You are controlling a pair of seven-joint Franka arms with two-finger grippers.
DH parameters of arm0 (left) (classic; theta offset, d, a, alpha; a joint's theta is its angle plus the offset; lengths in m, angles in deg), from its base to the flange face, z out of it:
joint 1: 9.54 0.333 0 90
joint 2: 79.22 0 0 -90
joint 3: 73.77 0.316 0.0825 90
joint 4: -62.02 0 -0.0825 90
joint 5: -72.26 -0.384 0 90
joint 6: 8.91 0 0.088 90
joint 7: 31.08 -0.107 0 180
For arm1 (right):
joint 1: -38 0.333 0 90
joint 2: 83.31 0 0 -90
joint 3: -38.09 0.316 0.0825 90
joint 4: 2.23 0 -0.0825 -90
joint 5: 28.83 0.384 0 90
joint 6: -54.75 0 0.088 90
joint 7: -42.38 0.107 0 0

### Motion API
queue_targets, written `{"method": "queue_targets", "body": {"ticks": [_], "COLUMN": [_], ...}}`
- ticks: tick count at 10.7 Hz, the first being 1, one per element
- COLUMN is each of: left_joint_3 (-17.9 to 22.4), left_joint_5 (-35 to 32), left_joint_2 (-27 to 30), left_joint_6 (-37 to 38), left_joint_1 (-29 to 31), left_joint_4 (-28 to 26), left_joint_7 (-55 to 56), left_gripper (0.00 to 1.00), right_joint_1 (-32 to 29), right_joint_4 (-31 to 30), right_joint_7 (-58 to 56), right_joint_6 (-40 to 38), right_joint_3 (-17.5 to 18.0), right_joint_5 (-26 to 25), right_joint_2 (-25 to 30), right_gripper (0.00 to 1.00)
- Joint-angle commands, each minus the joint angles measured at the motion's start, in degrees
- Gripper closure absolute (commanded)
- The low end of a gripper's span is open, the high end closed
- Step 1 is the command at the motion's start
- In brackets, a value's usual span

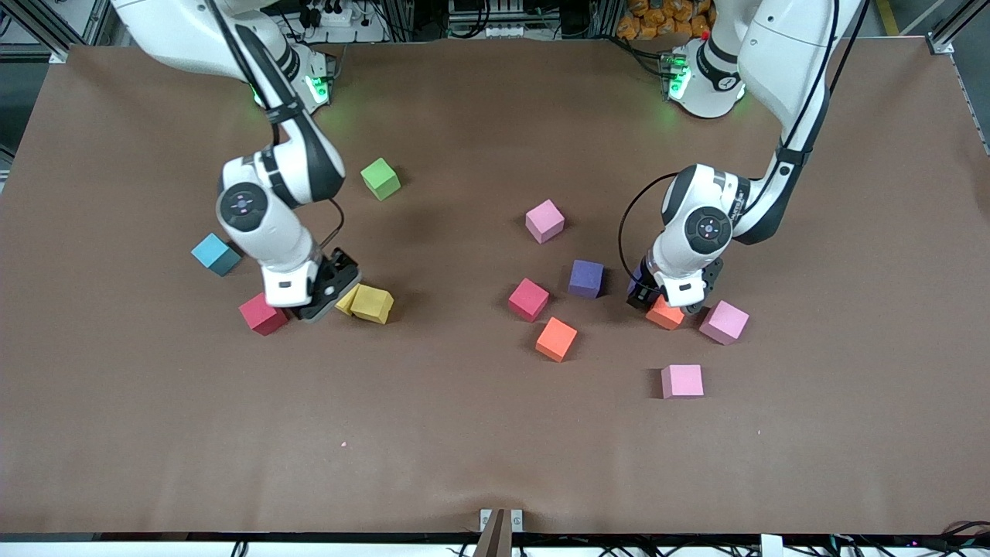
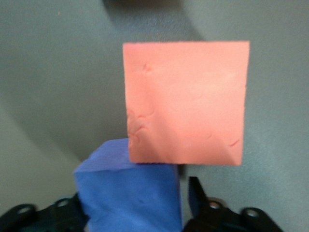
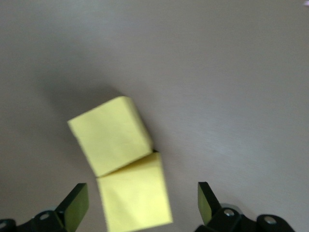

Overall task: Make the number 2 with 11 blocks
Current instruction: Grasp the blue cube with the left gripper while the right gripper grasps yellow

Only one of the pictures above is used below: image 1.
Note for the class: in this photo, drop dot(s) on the brown table cover sheet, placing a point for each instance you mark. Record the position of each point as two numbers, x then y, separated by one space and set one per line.
495 433

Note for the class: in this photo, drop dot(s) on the green foam cube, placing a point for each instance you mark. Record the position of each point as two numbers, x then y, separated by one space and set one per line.
380 179

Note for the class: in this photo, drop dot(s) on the red foam cube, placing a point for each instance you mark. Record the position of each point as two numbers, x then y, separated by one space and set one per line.
263 313
528 299

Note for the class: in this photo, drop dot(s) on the orange foam cube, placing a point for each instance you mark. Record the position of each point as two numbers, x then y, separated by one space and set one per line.
556 339
665 317

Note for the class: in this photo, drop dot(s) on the small metal bracket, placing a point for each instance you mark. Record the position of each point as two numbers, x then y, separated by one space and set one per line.
485 518

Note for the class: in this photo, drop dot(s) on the purple foam cube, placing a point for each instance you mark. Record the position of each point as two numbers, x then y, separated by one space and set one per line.
586 278
636 278

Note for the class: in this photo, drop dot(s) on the white power strip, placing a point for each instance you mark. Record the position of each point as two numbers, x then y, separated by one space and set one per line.
329 15

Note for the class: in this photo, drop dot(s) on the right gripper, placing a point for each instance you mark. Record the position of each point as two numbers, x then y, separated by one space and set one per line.
338 272

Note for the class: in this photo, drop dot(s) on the aluminium table edge rail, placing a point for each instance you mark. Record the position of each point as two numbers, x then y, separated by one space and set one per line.
971 100

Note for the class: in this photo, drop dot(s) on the aluminium frame strut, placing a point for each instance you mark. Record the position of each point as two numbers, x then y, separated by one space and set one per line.
959 19
46 31

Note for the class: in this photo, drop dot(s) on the yellow foam cube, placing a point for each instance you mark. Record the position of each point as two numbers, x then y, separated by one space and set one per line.
373 303
348 300

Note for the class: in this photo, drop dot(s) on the light blue foam cube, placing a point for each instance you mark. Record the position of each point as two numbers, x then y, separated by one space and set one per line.
216 254

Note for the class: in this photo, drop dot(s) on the grey equipment rack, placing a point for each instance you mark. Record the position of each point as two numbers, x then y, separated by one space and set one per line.
495 19

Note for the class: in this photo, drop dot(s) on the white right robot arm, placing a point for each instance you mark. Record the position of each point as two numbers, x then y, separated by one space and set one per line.
242 207

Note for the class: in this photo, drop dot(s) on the pink foam cube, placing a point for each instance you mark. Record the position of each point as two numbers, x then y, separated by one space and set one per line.
682 381
724 322
544 220

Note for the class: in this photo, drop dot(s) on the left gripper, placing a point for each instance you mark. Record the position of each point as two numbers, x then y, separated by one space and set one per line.
642 292

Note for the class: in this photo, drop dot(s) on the bag of oranges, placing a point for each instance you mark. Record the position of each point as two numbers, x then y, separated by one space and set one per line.
661 19

